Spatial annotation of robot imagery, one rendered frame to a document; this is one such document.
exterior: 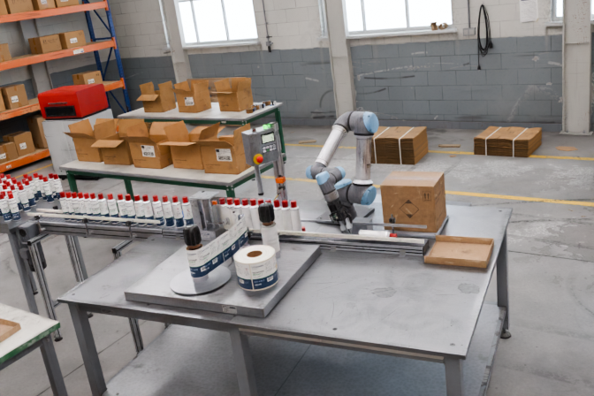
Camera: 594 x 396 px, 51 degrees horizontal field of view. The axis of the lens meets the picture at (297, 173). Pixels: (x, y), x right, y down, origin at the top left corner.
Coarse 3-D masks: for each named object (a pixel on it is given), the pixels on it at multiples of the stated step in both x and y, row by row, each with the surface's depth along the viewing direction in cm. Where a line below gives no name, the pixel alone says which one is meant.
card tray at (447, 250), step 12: (444, 240) 332; (456, 240) 329; (468, 240) 326; (480, 240) 323; (492, 240) 317; (432, 252) 321; (444, 252) 320; (456, 252) 318; (468, 252) 316; (480, 252) 315; (444, 264) 308; (456, 264) 305; (468, 264) 302; (480, 264) 300
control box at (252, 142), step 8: (256, 128) 355; (272, 128) 352; (248, 136) 345; (256, 136) 347; (248, 144) 347; (256, 144) 348; (264, 144) 350; (248, 152) 350; (256, 152) 349; (272, 152) 354; (248, 160) 353; (264, 160) 352; (272, 160) 355
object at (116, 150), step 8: (120, 120) 616; (128, 120) 611; (136, 120) 606; (120, 128) 616; (112, 136) 611; (96, 144) 586; (104, 144) 582; (112, 144) 577; (120, 144) 584; (128, 144) 582; (104, 152) 598; (112, 152) 593; (120, 152) 588; (128, 152) 584; (104, 160) 601; (112, 160) 596; (120, 160) 592; (128, 160) 586
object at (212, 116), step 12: (216, 108) 804; (276, 108) 779; (144, 120) 823; (156, 120) 810; (168, 120) 798; (180, 120) 786; (192, 120) 774; (204, 120) 763; (216, 120) 753; (228, 120) 735; (240, 120) 724; (252, 120) 741; (276, 120) 786
